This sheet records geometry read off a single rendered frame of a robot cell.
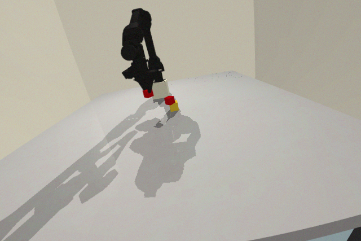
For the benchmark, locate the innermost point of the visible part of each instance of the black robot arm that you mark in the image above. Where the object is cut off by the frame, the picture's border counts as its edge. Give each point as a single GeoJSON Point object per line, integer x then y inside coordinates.
{"type": "Point", "coordinates": [132, 36]}

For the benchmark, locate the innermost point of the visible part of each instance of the red cube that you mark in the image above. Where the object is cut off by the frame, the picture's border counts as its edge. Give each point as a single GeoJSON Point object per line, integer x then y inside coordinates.
{"type": "Point", "coordinates": [169, 100]}
{"type": "Point", "coordinates": [146, 94]}

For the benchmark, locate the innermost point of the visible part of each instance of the yellow cube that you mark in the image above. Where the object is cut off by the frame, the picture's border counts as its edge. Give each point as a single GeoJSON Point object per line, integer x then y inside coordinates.
{"type": "Point", "coordinates": [174, 107]}

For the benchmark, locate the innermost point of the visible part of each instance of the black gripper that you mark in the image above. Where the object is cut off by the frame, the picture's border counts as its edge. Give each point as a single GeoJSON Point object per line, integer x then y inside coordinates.
{"type": "Point", "coordinates": [146, 78]}

